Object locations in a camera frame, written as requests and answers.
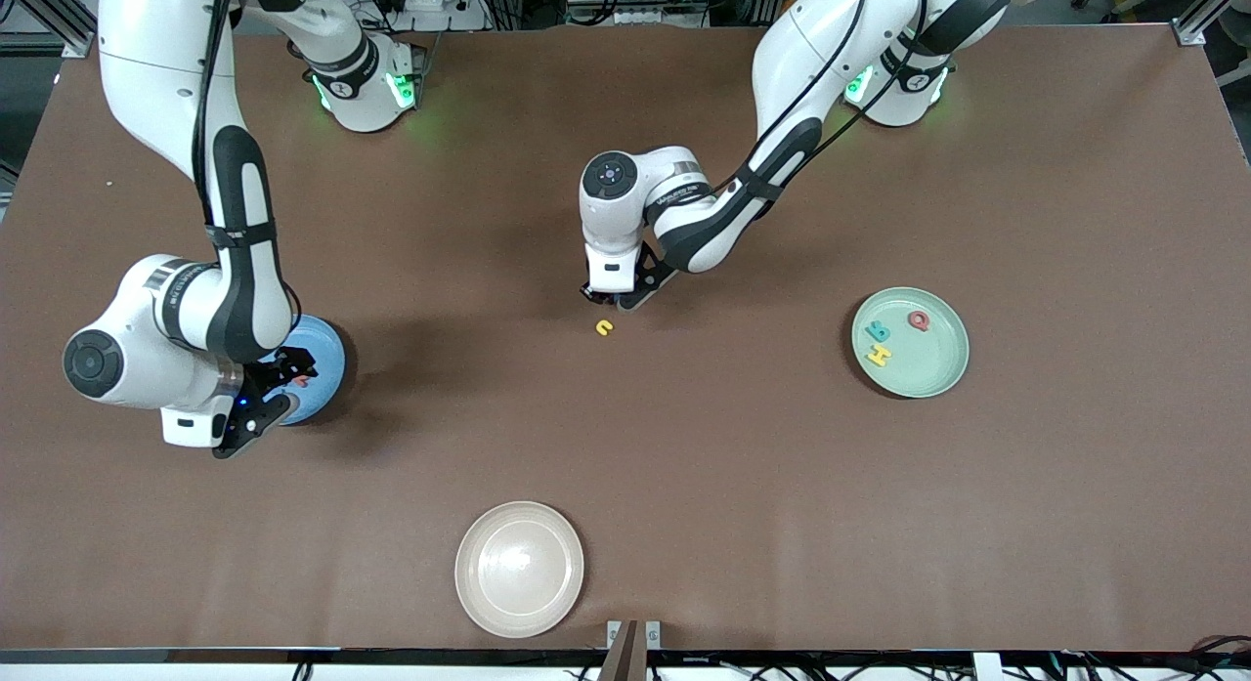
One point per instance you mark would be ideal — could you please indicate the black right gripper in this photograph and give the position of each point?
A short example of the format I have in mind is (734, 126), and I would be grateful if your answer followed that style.
(266, 372)

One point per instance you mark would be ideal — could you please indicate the teal foam letter R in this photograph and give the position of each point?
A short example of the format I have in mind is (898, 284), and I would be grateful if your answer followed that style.
(877, 333)

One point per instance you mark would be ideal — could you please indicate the yellow foam letter H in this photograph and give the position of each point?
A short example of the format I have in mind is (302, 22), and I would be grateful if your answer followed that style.
(879, 355)

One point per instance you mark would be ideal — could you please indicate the red foam letter Q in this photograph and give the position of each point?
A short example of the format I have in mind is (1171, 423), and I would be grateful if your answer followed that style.
(912, 319)

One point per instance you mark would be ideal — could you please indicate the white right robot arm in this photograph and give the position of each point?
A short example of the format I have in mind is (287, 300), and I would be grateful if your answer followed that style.
(147, 56)

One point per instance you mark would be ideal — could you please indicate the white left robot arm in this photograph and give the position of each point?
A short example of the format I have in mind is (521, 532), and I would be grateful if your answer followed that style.
(811, 36)

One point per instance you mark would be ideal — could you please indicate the blue round plate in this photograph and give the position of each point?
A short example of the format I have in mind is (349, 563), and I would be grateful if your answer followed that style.
(327, 354)

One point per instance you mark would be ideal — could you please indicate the brown table mat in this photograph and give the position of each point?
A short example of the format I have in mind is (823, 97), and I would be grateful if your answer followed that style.
(684, 486)

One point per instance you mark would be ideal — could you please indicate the white ventilated box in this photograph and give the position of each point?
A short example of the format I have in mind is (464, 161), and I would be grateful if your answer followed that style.
(635, 12)

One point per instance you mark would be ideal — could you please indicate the pale green round plate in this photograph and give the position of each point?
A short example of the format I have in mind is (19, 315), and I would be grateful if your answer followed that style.
(928, 363)

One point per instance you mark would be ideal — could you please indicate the beige round plate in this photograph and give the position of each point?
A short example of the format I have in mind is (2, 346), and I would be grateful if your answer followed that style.
(518, 569)

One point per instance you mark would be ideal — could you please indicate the aluminium frame post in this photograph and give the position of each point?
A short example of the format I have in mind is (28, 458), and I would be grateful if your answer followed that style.
(1197, 21)
(59, 21)

